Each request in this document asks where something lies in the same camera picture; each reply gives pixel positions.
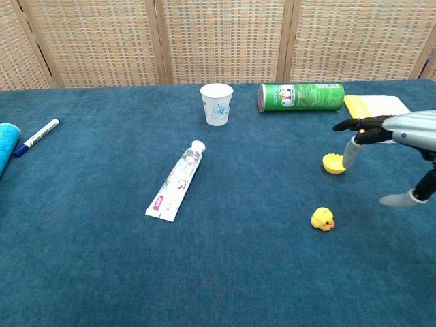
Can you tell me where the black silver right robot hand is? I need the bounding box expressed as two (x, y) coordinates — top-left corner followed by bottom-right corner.
(332, 110), (436, 208)

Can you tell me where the yellow rubber duck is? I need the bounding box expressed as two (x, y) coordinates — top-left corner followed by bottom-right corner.
(310, 207), (336, 233)

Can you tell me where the small yellow bowl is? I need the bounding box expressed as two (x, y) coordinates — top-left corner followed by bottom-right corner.
(322, 153), (347, 176)

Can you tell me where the yellow white notepad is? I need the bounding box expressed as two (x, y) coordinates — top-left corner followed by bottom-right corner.
(343, 95), (412, 134)

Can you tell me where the woven rattan screen panel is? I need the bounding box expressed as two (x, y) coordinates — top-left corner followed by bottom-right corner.
(284, 0), (436, 83)
(155, 0), (294, 85)
(18, 0), (168, 89)
(0, 0), (56, 91)
(420, 47), (436, 81)

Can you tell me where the green chips can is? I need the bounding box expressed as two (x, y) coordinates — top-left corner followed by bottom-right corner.
(258, 82), (345, 114)

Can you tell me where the white floral paper cup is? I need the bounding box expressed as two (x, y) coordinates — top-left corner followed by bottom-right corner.
(200, 82), (234, 127)

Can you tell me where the blue tablecloth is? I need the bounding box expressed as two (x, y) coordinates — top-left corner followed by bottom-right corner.
(0, 78), (436, 327)

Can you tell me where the white floral toothpaste tube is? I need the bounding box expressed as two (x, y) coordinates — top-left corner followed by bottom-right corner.
(144, 140), (206, 223)

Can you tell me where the white blue whiteboard marker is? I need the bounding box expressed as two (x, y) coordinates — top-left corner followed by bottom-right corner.
(12, 118), (61, 159)

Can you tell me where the cyan rolled towel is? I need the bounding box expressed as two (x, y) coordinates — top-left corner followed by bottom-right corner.
(0, 123), (22, 178)

